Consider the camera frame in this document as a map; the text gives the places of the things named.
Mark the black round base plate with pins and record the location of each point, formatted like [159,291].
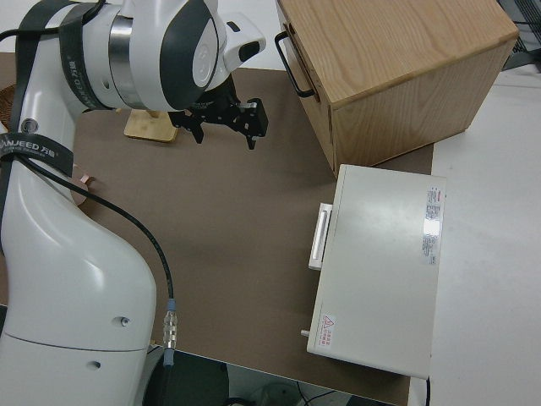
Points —
[190,380]

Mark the black mesh panel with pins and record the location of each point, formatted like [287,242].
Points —
[526,55]

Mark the brown table mat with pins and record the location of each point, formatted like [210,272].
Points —
[236,220]

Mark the cream toaster oven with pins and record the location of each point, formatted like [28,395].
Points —
[380,270]

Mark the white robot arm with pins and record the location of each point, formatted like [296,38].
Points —
[63,275]

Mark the large wooden box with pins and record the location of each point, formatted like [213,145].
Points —
[401,72]

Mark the wooden mug tree stand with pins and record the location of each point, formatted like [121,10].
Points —
[148,129]

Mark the brown wicker basket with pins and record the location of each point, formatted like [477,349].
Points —
[5,105]

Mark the pink mug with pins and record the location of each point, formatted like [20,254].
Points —
[84,180]

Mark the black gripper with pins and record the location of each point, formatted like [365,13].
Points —
[224,110]

